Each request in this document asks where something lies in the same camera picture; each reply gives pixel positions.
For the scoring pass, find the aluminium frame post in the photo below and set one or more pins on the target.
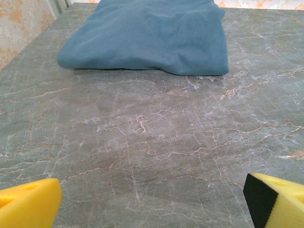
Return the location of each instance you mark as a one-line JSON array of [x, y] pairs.
[[62, 6]]

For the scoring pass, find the dark blue t-shirt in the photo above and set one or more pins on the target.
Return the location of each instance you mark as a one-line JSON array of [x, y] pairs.
[[147, 38]]

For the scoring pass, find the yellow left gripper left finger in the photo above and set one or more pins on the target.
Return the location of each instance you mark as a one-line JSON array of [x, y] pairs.
[[28, 206]]

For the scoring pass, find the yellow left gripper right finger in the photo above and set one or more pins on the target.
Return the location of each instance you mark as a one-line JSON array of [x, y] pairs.
[[285, 206]]

